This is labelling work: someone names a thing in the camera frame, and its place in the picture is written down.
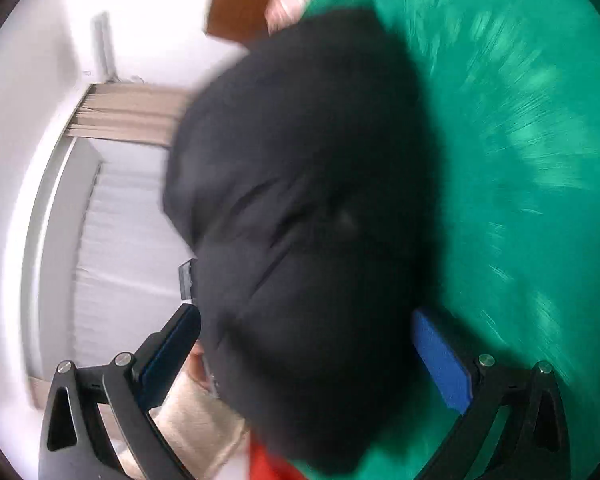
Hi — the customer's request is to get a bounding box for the black puffer jacket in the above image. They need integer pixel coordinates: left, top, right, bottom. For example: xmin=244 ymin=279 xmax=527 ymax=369
xmin=162 ymin=9 xmax=439 ymax=474

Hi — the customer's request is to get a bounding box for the beige knit sleeve forearm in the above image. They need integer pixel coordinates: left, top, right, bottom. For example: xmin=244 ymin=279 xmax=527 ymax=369
xmin=150 ymin=372 xmax=249 ymax=479

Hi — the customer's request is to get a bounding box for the person's left hand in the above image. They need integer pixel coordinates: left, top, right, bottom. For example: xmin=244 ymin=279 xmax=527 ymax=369
xmin=185 ymin=341 xmax=219 ymax=399

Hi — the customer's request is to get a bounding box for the white sheer curtain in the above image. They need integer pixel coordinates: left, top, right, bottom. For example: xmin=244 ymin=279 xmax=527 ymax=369
xmin=72 ymin=140 xmax=192 ymax=366

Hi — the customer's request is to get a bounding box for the beige curtain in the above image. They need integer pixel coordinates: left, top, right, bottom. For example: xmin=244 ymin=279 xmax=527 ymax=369
xmin=65 ymin=82 xmax=196 ymax=148

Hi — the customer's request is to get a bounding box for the orange fleece garment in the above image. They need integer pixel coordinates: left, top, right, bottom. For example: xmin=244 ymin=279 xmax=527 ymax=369
xmin=249 ymin=434 xmax=306 ymax=480

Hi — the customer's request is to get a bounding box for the white air conditioner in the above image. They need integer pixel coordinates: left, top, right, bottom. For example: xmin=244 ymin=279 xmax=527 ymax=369
xmin=92 ymin=12 xmax=118 ymax=82

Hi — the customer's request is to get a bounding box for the green patterned bedspread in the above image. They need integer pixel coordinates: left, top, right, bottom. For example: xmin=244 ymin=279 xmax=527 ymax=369
xmin=308 ymin=0 xmax=600 ymax=479

